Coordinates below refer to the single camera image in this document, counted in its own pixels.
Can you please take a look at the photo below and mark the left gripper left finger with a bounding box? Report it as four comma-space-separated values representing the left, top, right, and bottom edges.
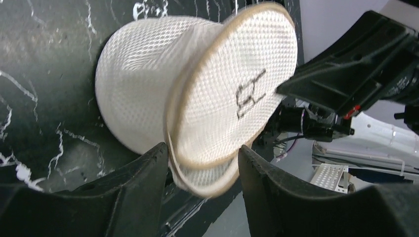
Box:
0, 143, 168, 237

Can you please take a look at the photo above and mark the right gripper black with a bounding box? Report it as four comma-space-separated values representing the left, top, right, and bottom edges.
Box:
276, 10, 419, 134

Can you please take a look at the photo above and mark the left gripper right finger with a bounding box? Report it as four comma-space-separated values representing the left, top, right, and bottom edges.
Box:
238, 146, 419, 237

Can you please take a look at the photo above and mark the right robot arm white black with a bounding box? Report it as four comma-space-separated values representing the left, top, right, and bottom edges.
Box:
276, 10, 419, 169

